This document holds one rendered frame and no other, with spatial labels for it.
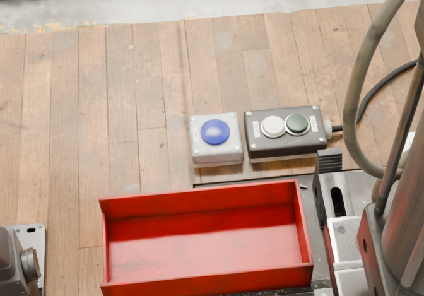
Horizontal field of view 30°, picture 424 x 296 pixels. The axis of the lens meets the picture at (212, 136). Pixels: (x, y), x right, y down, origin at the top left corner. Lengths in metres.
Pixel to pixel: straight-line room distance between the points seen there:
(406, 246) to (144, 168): 0.59
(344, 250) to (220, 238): 0.30
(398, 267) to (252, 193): 0.45
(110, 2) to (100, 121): 1.44
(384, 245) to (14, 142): 0.67
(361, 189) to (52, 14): 1.65
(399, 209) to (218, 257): 0.49
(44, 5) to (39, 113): 1.44
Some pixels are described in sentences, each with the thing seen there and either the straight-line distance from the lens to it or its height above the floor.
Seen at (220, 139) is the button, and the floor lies 0.94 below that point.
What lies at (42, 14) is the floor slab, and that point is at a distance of 2.55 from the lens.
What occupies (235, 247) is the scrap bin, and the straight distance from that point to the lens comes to 1.01.
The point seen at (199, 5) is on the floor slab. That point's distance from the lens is 2.51.
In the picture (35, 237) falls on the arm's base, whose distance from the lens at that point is 1.04.
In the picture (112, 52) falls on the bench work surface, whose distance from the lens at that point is 1.21.
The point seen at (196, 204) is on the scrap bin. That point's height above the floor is 0.93.
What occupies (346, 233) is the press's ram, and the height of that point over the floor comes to 1.14.
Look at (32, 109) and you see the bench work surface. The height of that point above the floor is 0.90.
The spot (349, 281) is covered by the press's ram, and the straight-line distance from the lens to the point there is 0.69.
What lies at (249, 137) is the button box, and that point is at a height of 0.93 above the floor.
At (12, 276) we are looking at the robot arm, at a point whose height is 1.05.
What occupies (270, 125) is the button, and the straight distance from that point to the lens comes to 1.06.
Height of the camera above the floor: 1.81
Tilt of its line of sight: 56 degrees down
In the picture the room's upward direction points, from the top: 2 degrees counter-clockwise
